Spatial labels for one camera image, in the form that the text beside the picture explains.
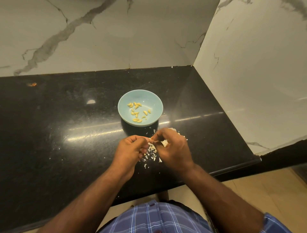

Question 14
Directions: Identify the blue plaid shirt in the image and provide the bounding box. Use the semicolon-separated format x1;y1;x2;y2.
101;200;292;233

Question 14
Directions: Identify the person's right hand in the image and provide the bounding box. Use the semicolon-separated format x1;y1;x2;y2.
150;128;195;176

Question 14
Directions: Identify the person's left hand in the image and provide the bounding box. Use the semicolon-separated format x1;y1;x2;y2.
109;135;153;182

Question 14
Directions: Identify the light blue bowl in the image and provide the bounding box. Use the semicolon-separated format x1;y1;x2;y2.
117;89;164;127

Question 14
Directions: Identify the person's right forearm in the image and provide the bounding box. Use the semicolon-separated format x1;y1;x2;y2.
181;164;265;233

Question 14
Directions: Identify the cluster of peeled garlic cloves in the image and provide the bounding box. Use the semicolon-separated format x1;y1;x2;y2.
127;102;153;124

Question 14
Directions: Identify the garlic peel scrap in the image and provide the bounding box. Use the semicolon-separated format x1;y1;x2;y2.
165;127;189;148

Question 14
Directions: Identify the black cabinet trim strip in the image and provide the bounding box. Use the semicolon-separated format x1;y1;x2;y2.
204;209;219;233

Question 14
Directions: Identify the person's left forearm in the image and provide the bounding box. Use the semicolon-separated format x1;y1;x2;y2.
41;169;125;233

